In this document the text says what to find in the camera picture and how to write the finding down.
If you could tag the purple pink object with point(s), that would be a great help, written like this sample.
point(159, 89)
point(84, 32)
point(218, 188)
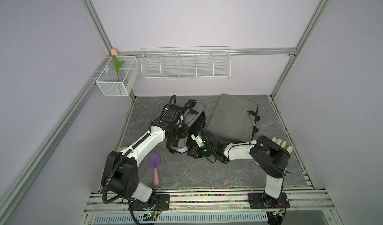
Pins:
point(154, 161)

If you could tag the beige work glove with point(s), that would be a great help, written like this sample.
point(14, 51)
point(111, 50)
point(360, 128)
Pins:
point(283, 144)

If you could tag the white mesh wall basket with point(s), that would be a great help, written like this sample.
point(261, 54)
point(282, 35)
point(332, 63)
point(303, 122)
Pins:
point(107, 80)

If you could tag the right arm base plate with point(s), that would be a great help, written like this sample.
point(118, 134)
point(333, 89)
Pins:
point(264, 201)

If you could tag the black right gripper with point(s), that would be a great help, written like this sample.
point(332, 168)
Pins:
point(194, 153)

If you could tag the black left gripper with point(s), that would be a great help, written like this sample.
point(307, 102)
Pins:
point(184, 134)

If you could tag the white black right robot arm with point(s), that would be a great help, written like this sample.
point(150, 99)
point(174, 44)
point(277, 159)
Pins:
point(271, 155)

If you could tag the brown pot with green plant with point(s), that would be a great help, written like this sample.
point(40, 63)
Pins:
point(121, 149)

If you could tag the artificial pink tulip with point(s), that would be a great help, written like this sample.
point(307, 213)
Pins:
point(118, 65)

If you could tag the lilac computer mouse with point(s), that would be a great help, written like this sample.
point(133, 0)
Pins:
point(182, 150)

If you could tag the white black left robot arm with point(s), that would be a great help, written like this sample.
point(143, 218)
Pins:
point(120, 177)

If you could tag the white wire wall shelf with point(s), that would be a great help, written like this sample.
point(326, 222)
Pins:
point(181, 63)

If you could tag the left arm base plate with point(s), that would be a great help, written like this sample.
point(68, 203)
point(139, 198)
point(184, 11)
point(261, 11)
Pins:
point(160, 202)

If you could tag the grey bag with black straps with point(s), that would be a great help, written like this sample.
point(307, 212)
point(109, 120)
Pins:
point(191, 113)

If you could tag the grey laptop bag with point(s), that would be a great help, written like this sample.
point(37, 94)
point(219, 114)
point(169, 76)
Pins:
point(234, 119)

